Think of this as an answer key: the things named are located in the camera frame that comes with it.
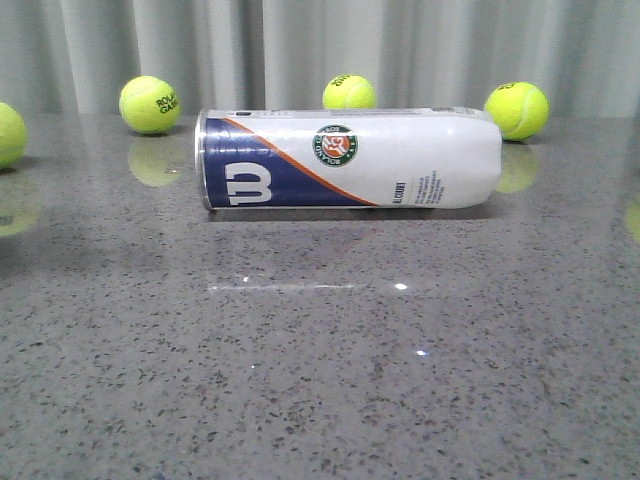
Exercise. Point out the white blue Wilson tennis can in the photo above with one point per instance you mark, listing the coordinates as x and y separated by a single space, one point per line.
446 158

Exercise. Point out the right back tennis ball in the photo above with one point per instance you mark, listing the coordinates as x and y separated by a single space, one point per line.
519 109

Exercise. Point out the Roland Garros tennis ball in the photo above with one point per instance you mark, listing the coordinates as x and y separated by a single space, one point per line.
149 105

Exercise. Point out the middle back tennis ball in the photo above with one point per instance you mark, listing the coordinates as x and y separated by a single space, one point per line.
349 91

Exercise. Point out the Wilson 3 tennis ball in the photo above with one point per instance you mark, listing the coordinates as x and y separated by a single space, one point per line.
13 136

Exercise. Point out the grey pleated curtain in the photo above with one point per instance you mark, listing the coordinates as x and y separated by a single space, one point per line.
74 56

